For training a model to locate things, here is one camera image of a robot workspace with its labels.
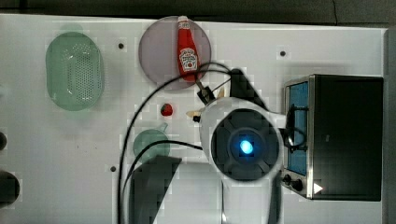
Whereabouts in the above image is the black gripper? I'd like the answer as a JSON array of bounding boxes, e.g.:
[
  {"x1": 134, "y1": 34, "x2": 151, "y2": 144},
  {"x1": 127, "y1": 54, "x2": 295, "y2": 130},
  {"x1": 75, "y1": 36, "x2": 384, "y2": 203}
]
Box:
[{"x1": 192, "y1": 79, "x2": 216, "y2": 122}]

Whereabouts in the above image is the large black cylinder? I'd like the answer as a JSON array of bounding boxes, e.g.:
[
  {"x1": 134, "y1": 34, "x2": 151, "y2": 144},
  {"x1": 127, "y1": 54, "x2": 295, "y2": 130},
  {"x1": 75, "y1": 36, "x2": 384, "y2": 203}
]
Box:
[{"x1": 0, "y1": 171, "x2": 21, "y2": 208}]

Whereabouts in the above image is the green cup with handle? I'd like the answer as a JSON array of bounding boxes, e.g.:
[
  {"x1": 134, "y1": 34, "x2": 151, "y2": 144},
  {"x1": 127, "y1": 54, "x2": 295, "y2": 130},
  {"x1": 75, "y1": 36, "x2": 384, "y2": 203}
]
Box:
[{"x1": 133, "y1": 122, "x2": 170, "y2": 163}]

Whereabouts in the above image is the red toy strawberry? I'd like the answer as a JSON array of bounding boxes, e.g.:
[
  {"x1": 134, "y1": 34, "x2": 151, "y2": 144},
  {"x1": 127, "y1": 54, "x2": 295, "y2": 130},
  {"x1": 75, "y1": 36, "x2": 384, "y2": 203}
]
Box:
[{"x1": 161, "y1": 104, "x2": 174, "y2": 117}]

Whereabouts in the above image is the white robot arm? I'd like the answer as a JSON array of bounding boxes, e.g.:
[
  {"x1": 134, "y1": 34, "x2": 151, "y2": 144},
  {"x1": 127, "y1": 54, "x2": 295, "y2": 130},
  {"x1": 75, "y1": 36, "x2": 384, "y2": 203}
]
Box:
[{"x1": 192, "y1": 69, "x2": 286, "y2": 224}]

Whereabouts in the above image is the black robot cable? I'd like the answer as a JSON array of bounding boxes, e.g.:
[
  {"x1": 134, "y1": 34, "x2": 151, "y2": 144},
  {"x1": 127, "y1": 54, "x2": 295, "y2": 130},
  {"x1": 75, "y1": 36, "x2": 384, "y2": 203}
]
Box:
[{"x1": 117, "y1": 62, "x2": 233, "y2": 224}]

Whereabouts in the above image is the green perforated colander basket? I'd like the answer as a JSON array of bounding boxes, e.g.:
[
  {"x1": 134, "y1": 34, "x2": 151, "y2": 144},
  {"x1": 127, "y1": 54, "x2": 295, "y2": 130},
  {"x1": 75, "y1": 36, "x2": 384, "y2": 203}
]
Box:
[{"x1": 46, "y1": 29, "x2": 105, "y2": 111}]

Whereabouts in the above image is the black cylinder near edge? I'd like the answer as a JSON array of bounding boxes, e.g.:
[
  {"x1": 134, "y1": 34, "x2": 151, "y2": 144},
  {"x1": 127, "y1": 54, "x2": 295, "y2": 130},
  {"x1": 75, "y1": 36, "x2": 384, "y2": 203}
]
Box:
[{"x1": 0, "y1": 133, "x2": 7, "y2": 150}]

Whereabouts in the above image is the grey round plate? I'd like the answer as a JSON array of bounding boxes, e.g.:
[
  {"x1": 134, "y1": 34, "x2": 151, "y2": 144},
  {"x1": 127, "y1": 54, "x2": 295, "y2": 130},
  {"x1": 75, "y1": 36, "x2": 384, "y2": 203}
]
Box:
[{"x1": 138, "y1": 16, "x2": 212, "y2": 91}]

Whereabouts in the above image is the black toaster oven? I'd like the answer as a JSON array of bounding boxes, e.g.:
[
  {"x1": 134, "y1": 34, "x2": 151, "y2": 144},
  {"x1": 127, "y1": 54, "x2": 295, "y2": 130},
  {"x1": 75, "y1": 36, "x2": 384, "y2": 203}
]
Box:
[{"x1": 281, "y1": 74, "x2": 384, "y2": 202}]

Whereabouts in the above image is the red ketchup bottle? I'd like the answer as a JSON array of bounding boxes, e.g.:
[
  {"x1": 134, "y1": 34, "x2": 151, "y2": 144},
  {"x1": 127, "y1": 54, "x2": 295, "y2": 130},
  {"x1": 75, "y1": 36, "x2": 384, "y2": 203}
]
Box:
[{"x1": 177, "y1": 16, "x2": 200, "y2": 82}]

